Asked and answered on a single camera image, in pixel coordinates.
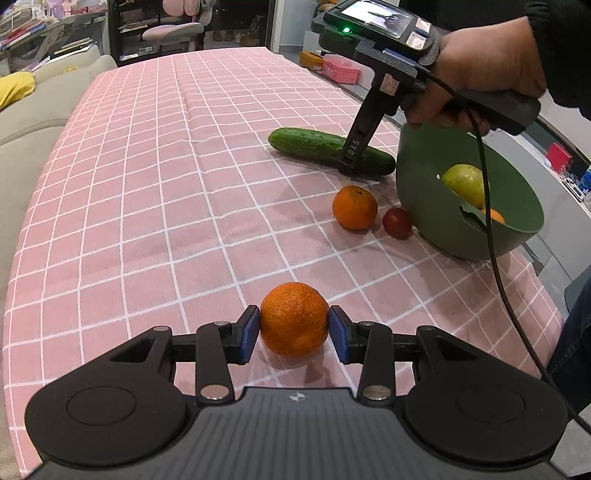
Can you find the person's right hand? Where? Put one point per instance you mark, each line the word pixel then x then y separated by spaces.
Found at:
pixel 489 60

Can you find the green cucumber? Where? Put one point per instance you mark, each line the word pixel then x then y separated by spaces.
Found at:
pixel 304 143

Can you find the pink checked tablecloth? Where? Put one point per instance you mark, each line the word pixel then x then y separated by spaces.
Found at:
pixel 161 207

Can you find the black shelf unit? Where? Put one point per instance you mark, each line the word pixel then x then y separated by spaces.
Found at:
pixel 129 27

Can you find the green plastic colander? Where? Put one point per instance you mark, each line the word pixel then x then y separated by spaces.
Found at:
pixel 429 217

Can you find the orange tangerine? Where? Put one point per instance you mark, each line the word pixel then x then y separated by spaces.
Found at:
pixel 496 217
pixel 354 207
pixel 294 323

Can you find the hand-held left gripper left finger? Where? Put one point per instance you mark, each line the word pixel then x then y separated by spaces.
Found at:
pixel 251 332

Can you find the beige sofa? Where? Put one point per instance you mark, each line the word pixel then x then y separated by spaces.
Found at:
pixel 32 120

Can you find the grey television cabinet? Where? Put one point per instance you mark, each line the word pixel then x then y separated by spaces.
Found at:
pixel 563 152

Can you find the yellow cushion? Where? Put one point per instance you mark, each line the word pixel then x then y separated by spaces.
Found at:
pixel 14 90

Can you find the orange box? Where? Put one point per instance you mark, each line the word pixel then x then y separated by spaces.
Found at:
pixel 311 61

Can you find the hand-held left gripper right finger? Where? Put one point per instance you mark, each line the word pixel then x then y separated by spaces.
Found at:
pixel 337 334

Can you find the cluttered white desk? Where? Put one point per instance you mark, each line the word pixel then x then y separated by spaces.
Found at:
pixel 46 32

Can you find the red cherry tomato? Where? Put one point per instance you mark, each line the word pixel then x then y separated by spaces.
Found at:
pixel 397 223

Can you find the green pear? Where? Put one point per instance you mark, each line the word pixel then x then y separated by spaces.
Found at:
pixel 461 182

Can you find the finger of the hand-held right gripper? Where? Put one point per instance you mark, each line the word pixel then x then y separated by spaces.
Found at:
pixel 349 166

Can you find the blue snack bag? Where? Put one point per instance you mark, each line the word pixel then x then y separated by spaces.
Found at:
pixel 586 181

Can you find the person's right leg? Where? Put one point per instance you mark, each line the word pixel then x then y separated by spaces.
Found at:
pixel 575 341

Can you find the pink swivel chair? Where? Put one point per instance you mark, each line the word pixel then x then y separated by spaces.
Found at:
pixel 178 25

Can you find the red box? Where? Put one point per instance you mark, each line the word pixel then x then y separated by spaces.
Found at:
pixel 558 158

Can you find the pink box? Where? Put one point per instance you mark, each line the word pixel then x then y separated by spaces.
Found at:
pixel 340 69

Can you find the person's right forearm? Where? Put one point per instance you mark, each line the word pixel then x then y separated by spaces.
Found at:
pixel 568 46

